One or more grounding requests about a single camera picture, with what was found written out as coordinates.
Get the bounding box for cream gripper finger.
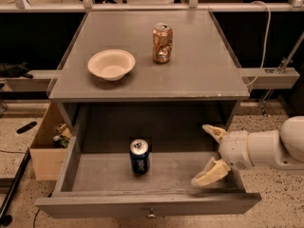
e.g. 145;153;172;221
191;158;231;187
202;124;228;143

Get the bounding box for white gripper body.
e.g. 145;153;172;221
218;131;253;170

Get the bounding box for blue pepsi can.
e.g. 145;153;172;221
129;139;150;174

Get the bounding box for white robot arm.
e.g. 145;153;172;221
191;116;304;187

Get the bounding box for grey cabinet counter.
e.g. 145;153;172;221
49;10;249;122

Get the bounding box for metal drawer knob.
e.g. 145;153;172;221
146;208;156;219

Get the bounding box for open grey top drawer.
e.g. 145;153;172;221
36;104;261;219

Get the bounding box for crushed gold soda can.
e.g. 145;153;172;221
152;23;173;64

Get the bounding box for white paper bowl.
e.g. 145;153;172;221
87;49;136;81

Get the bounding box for items inside cardboard box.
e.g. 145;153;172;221
53;123;71;148

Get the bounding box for cardboard box on floor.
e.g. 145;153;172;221
29;104;67;181

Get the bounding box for black remote on floor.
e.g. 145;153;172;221
16;122;37;134

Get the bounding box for black bar on floor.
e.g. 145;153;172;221
0;150;30;228

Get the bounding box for black object at left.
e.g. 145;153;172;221
0;62;33;79

